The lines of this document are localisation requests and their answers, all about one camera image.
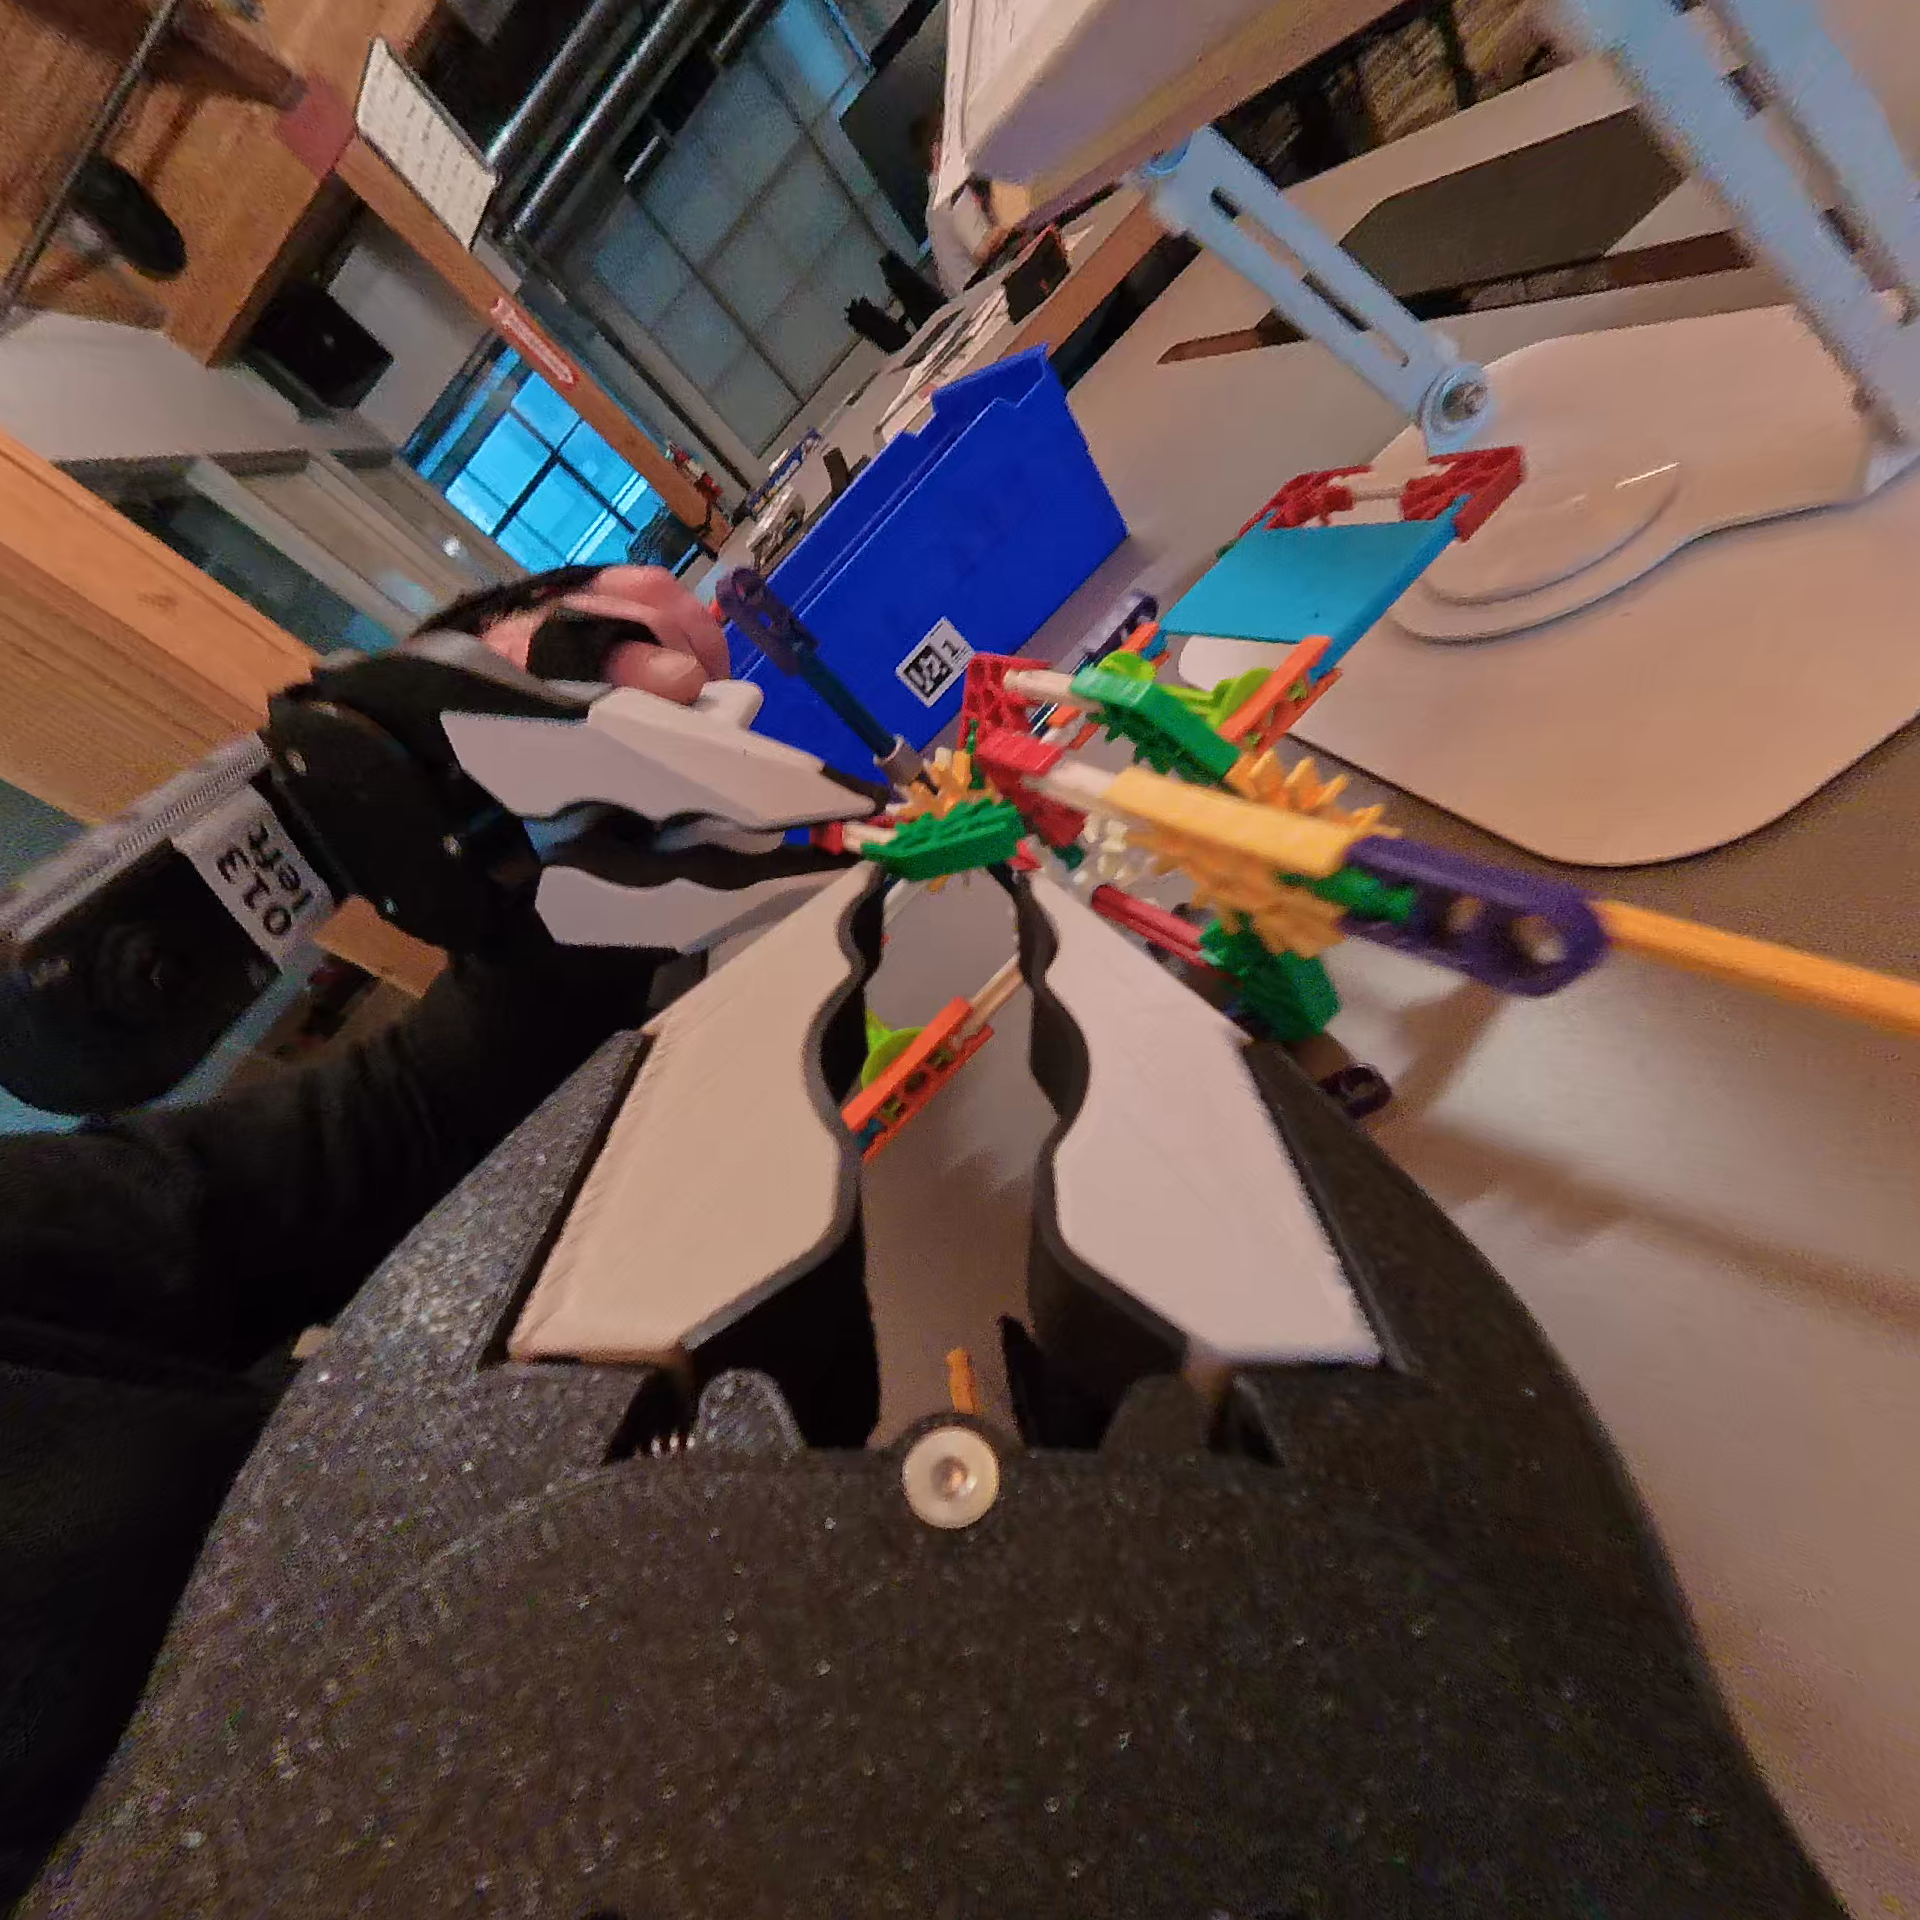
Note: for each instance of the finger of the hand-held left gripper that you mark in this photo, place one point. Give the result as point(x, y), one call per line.
point(632, 906)
point(674, 752)

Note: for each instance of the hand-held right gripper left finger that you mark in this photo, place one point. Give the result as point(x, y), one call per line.
point(691, 1186)

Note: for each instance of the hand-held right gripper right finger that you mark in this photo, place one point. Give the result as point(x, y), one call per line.
point(1199, 1186)

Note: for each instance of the green fan connector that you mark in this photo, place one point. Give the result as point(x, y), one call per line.
point(945, 843)

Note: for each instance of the colourful toy rod airplane model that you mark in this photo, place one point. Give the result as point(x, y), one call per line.
point(1305, 586)

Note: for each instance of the person's left forearm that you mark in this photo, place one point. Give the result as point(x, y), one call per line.
point(300, 1126)

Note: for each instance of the person's left hand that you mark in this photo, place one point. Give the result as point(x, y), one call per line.
point(685, 638)

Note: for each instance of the purple clip connector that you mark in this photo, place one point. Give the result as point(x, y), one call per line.
point(1358, 1091)

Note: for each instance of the wooden cabinet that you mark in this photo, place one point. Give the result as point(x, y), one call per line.
point(120, 645)

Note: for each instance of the blue bin with square tag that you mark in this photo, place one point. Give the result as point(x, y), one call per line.
point(959, 527)

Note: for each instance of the white stand with wooden board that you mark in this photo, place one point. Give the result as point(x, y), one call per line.
point(1651, 721)

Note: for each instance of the black table inset panel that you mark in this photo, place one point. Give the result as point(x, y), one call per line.
point(1502, 227)

